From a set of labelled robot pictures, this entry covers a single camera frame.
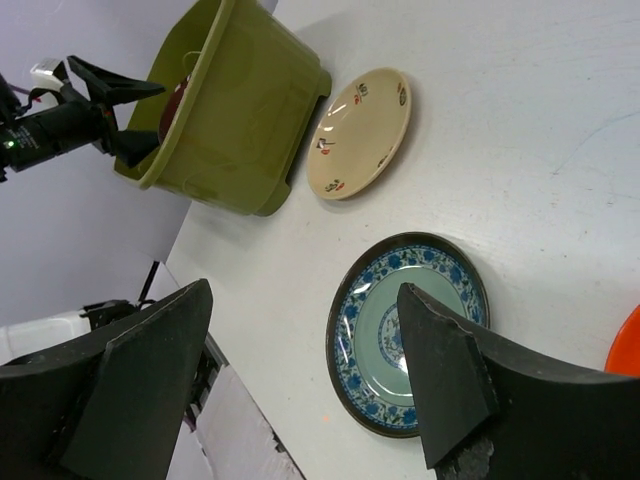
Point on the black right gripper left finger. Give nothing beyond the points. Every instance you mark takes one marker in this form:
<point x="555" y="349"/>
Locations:
<point x="108" y="404"/>

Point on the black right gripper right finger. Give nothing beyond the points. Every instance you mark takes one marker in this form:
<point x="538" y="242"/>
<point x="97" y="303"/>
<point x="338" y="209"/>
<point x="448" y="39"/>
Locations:
<point x="490" y="408"/>

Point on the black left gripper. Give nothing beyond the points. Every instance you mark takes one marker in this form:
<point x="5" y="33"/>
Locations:
<point x="42" y="136"/>

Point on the dark red rimmed plate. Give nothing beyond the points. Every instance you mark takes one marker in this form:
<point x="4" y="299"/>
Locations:
<point x="171" y="107"/>

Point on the green plastic bin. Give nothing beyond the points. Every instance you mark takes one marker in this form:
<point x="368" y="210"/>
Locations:
<point x="252" y="87"/>

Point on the blue patterned small plate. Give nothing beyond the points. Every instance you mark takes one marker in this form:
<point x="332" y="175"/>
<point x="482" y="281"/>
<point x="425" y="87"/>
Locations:
<point x="363" y="346"/>

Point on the orange plate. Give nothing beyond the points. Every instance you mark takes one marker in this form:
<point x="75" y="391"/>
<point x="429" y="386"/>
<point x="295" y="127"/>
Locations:
<point x="624" y="354"/>

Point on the small cream plate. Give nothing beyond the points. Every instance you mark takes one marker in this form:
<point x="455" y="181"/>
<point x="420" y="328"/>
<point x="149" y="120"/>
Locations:
<point x="359" y="134"/>

